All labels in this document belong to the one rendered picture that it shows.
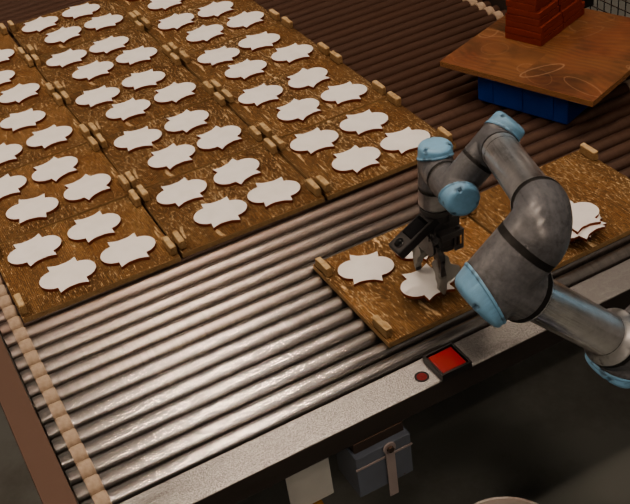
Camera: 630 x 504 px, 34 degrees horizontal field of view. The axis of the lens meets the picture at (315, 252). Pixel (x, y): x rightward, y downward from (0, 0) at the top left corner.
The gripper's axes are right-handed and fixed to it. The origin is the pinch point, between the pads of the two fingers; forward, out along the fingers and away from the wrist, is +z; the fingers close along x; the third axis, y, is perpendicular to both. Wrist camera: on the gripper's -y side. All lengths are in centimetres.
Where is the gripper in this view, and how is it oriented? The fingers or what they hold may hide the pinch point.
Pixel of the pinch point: (428, 281)
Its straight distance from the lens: 237.3
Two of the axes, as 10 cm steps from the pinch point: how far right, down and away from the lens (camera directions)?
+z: 0.7, 8.1, 5.8
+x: -4.7, -4.8, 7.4
